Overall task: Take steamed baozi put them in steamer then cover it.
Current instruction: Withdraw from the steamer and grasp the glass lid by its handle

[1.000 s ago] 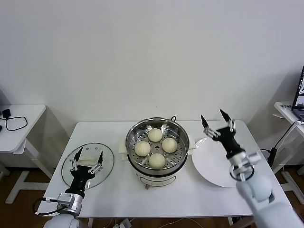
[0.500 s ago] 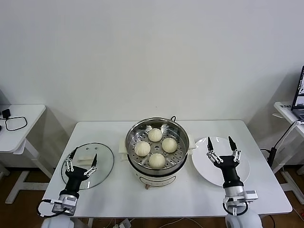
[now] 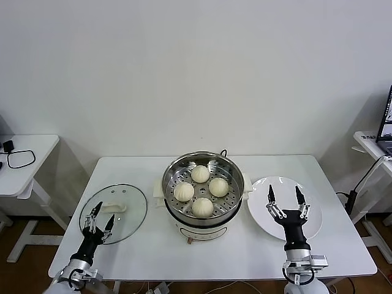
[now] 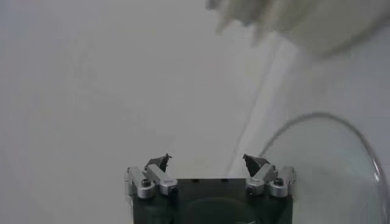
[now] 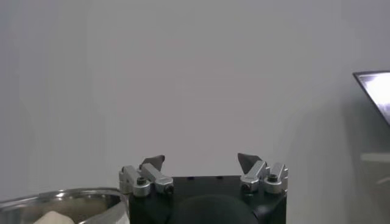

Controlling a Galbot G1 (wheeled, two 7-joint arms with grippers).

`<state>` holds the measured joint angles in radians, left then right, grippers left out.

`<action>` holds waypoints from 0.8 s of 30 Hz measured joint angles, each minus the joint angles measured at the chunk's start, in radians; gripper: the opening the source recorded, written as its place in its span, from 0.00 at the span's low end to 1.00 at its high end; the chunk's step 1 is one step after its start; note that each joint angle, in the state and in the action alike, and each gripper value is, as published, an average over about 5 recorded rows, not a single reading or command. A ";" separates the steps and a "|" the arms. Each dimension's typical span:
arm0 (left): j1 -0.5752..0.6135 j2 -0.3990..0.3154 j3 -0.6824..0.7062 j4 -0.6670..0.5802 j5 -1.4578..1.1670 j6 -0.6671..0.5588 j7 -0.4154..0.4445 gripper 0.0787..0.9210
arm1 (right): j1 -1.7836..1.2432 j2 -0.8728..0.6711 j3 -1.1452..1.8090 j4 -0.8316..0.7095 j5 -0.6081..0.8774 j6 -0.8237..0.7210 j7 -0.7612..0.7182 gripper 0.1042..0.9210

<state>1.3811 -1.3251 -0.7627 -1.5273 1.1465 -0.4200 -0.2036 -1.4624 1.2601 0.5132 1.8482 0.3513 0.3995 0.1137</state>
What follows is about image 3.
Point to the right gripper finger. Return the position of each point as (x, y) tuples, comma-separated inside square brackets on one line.
[(299, 196), (271, 196)]

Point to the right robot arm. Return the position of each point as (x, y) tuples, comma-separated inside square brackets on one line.
[(298, 255)]

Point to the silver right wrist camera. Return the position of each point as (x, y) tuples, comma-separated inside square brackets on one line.
[(318, 261)]

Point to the small white pen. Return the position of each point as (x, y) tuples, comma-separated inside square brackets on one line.
[(356, 149)]

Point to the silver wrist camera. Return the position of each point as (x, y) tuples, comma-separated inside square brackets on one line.
[(318, 261), (93, 275)]

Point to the black power adapter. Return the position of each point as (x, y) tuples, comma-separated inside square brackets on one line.
[(8, 146)]

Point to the perforated steel steamer basket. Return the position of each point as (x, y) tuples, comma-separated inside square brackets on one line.
[(232, 196)]

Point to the white round plate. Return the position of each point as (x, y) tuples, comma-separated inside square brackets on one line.
[(260, 211)]

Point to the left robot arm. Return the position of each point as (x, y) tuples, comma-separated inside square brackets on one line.
[(80, 264)]

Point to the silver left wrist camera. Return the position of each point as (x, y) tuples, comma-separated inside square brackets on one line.
[(93, 275)]

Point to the white side table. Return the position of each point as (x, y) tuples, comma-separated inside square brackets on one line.
[(30, 159)]

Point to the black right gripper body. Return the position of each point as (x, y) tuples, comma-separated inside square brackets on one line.
[(294, 229)]

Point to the open grey laptop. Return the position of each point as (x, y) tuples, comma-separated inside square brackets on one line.
[(386, 122)]

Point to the white steamed baozi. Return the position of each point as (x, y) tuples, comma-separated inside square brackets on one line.
[(200, 174), (183, 192), (202, 207), (218, 187)]

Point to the white power strip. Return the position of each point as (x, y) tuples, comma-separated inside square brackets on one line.
[(160, 288)]

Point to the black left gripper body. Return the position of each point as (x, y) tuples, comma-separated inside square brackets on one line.
[(88, 245)]

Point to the white desk with legs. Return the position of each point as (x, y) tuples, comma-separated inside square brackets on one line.
[(366, 145)]

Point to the white printed label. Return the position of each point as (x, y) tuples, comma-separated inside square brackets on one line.
[(368, 137)]

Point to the round glass pot lid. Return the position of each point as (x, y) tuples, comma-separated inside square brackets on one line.
[(128, 220)]

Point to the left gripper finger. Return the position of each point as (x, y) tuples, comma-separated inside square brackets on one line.
[(109, 223), (95, 211)]

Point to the white electric cooking pot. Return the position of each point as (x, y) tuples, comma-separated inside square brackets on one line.
[(202, 231)]

